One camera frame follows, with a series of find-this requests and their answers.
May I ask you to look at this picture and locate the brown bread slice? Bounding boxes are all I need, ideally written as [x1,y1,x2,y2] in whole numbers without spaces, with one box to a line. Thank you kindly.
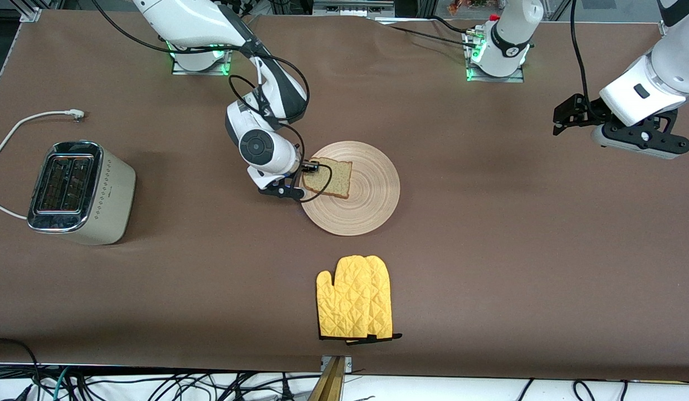
[302,158,354,200]

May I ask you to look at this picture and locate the round wooden plate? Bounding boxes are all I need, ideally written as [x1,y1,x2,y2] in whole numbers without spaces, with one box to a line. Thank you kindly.
[301,141,401,237]

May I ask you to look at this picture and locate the beige chrome two-slot toaster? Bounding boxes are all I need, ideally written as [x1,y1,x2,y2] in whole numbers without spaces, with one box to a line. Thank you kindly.
[27,140,137,246]

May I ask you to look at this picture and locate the yellow quilted oven mitt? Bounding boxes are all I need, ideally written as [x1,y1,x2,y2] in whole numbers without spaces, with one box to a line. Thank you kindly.
[365,255,403,345]
[316,255,378,341]

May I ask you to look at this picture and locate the grey equipment box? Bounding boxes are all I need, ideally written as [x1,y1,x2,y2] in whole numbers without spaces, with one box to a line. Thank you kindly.
[312,0,396,17]

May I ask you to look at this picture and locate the aluminium extrusion bar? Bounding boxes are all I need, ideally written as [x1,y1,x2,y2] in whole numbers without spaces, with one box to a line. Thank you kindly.
[308,355,354,401]

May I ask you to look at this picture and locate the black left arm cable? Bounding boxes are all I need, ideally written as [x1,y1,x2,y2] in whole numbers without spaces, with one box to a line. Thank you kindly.
[569,0,594,107]

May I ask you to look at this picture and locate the black cable on table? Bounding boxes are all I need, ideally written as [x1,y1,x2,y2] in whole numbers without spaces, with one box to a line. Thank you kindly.
[378,16,476,45]

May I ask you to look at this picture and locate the white toaster power cable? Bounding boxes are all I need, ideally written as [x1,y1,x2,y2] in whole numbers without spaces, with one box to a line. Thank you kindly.
[0,109,86,219]

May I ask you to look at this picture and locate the aluminium frame profile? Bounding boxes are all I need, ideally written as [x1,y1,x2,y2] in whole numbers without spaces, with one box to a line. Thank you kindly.
[18,0,64,23]

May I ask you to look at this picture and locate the tangled black floor cables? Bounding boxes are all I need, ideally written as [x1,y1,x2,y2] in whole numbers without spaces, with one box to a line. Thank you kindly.
[0,337,322,401]

